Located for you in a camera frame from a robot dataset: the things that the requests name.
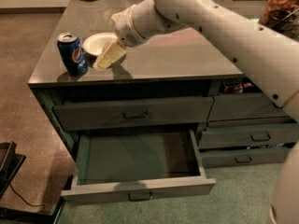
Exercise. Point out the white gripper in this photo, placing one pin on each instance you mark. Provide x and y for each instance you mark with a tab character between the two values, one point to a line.
125	28

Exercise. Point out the blue pepsi can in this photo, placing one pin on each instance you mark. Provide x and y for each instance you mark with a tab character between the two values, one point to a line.
72	54

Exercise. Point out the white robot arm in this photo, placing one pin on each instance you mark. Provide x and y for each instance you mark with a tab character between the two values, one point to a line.
269	59

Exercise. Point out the grey top left drawer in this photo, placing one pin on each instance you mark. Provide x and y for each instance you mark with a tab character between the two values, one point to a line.
132	113

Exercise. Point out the open grey middle drawer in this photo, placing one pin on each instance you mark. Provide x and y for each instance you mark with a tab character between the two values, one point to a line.
137	167

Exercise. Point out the grey middle right drawer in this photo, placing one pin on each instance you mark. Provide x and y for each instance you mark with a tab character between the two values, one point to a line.
249	136

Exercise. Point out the grey top right drawer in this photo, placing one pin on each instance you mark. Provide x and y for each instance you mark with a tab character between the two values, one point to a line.
243	106

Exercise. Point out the grey bottom right drawer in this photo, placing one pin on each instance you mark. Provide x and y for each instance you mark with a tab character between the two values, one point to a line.
213	159

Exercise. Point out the white paper bowl near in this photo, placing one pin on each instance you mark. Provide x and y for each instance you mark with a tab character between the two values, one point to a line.
94	44

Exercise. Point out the grey counter cabinet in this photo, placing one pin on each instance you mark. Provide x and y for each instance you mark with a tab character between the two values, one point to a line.
181	64

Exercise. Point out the snack bag in shelf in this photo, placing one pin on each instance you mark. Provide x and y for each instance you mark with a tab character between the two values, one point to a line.
232	85

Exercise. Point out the black stand at left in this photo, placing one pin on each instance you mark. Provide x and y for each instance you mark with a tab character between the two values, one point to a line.
10	164

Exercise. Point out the black cup with utensil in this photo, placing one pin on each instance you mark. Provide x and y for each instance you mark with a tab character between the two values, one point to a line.
281	20

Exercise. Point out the glass snack jar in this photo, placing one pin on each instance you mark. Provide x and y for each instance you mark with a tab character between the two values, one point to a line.
287	5

